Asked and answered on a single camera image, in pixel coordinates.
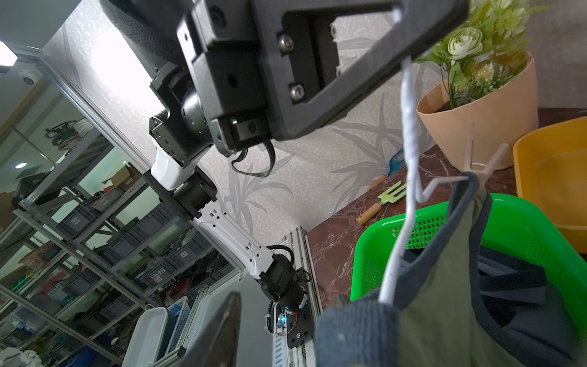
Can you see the yellow plastic tray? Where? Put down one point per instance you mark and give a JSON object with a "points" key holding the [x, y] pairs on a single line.
{"points": [[550, 172]]}

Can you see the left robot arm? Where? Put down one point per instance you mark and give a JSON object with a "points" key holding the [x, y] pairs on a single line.
{"points": [[181, 132]]}

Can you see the storage shelving rack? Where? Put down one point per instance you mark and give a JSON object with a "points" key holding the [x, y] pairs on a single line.
{"points": [[97, 249]]}

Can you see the green tank top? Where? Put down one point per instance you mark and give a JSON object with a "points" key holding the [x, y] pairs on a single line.
{"points": [[437, 317]]}

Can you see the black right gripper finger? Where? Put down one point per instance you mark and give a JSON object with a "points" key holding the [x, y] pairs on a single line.
{"points": [[217, 344]]}

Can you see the green plastic basket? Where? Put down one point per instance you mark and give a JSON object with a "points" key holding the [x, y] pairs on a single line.
{"points": [[515, 227]]}

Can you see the green garden fork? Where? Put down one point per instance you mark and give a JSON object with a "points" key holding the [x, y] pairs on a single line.
{"points": [[392, 195]]}

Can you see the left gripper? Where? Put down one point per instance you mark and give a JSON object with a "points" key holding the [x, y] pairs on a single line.
{"points": [[220, 45]]}

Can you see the wooden clothespin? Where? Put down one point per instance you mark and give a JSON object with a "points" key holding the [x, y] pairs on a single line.
{"points": [[479, 161]]}

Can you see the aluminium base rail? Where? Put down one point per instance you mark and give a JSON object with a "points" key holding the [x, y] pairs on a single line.
{"points": [[296, 303]]}

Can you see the navy blue tank top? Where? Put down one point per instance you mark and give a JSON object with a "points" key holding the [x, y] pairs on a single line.
{"points": [[526, 306]]}

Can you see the potted artificial flower plant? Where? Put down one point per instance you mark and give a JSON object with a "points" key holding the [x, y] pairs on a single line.
{"points": [[489, 78]]}

